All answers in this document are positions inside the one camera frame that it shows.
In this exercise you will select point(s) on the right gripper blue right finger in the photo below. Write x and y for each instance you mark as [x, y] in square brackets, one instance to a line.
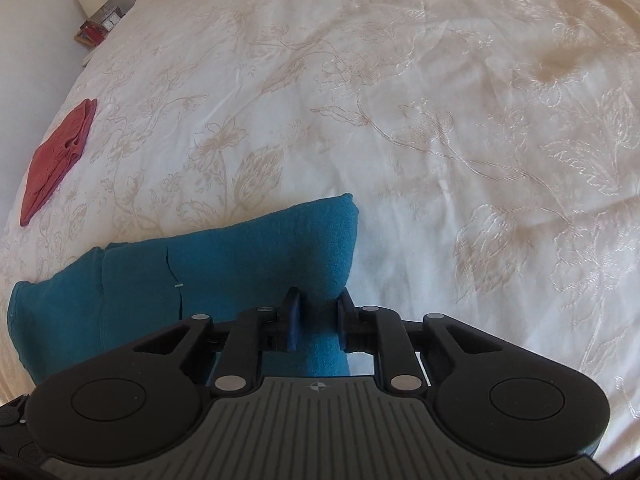
[391, 341]

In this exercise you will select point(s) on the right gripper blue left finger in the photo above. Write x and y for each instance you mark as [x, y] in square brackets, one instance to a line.
[241, 344]

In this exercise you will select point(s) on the teal blue pants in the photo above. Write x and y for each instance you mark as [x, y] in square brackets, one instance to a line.
[116, 294]

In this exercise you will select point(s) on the cream embroidered bedspread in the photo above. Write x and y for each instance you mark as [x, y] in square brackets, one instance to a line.
[491, 147]

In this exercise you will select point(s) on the folded red pants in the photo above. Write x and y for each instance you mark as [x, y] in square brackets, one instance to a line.
[56, 157]

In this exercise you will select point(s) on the left white nightstand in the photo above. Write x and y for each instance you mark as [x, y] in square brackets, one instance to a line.
[93, 48]

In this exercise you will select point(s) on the small alarm clock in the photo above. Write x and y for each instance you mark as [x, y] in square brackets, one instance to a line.
[111, 18]

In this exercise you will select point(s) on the wooden picture frame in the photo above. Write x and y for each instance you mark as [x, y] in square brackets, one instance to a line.
[90, 34]

